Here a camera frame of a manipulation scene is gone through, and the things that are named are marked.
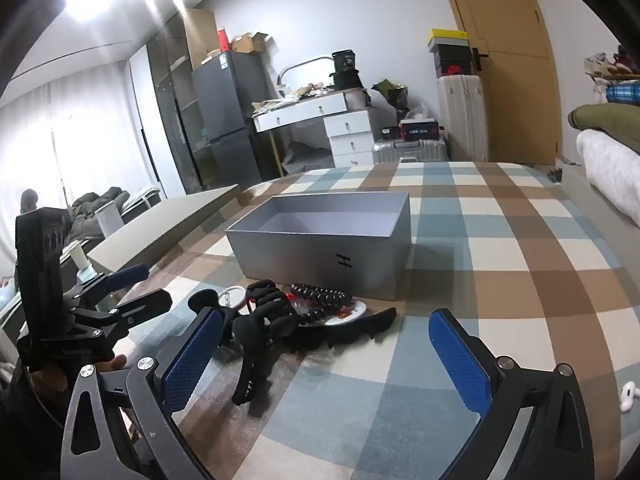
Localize checked blanket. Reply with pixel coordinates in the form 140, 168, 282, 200
90, 161, 640, 480

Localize blue plaid bag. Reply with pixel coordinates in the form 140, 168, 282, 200
602, 82, 640, 107

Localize silver framed mirror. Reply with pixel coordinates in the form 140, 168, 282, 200
277, 56, 336, 93

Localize grey shoe box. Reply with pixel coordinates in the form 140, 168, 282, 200
428, 41, 473, 61

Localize large black round box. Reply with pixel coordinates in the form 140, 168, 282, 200
330, 70, 364, 92

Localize red and black box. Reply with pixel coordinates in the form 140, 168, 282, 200
399, 119, 441, 142

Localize person's left forearm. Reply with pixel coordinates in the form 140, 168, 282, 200
0, 360, 71, 480

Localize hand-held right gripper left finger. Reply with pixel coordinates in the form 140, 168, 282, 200
60, 305, 226, 480

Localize dark grey fridge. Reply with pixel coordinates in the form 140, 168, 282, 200
191, 51, 281, 184

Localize long black toothed hair clip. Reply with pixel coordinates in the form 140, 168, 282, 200
287, 307, 398, 352

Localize white desk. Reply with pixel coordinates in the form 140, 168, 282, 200
252, 91, 373, 177

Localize white curtain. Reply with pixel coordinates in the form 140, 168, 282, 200
0, 45, 151, 271

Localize white fluffy blanket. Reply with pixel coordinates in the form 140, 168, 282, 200
575, 130, 640, 228

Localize small black hair clip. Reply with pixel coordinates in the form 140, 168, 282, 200
187, 290, 241, 342

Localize tall flat cardboard box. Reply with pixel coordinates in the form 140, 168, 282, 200
184, 8, 221, 72

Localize dark green bouquet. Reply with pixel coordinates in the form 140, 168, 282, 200
371, 79, 411, 111

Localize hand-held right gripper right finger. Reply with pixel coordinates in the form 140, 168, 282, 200
428, 308, 601, 480

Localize white wardrobe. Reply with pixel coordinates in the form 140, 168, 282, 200
127, 45, 162, 196

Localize silver suitcase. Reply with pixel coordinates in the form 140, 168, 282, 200
372, 137, 450, 165

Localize white ring bracelet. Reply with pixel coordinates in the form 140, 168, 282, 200
220, 286, 248, 313

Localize white drawer unit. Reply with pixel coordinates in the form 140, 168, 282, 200
324, 107, 377, 168

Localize white suitcase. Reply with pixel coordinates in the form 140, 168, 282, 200
436, 74, 490, 162

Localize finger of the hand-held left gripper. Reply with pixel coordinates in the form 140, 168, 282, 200
70, 287, 173, 342
75, 264, 151, 306

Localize clear packet with red charm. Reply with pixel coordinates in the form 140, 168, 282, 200
285, 294, 313, 318

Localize person's left hand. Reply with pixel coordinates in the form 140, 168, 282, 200
30, 354, 128, 396

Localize dark clothes pile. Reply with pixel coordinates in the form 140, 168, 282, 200
67, 186, 131, 243

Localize open cardboard boxes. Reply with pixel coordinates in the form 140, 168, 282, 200
230, 32, 273, 55

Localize dark cloth under desk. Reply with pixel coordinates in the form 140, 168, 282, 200
282, 140, 335, 176

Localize wooden door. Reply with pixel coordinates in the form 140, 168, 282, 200
432, 0, 561, 165

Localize white round badge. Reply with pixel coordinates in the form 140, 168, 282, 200
320, 300, 368, 328

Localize large black claw clip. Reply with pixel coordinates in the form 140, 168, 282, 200
231, 279, 302, 406

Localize green cushion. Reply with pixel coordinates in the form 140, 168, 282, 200
567, 104, 640, 153

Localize glass door cabinet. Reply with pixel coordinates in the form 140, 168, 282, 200
147, 12, 211, 196

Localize black shoe box red logo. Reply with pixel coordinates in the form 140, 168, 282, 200
436, 59, 473, 77

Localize white earbud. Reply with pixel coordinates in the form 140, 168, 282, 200
620, 381, 640, 413

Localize white plastic bottle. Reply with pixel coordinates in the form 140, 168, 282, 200
69, 240, 96, 281

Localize black spiral hair tie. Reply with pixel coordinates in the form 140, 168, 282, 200
290, 282, 349, 326

